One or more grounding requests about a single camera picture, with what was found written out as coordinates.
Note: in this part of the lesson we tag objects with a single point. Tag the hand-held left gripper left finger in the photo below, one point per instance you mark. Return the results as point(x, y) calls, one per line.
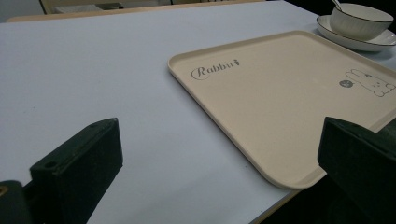
point(79, 168)

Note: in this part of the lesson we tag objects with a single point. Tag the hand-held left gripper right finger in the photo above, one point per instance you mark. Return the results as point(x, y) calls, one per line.
point(358, 168)

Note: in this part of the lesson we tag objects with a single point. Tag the white spoon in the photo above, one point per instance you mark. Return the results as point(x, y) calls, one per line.
point(337, 4)

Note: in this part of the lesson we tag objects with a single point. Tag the white black-rimmed plate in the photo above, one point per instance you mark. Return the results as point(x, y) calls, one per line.
point(373, 42)

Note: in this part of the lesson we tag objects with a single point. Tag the beige serving tray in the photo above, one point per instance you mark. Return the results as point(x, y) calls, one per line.
point(280, 109)

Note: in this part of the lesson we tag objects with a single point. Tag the white ribbed bowl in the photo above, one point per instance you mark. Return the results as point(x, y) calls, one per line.
point(358, 23)

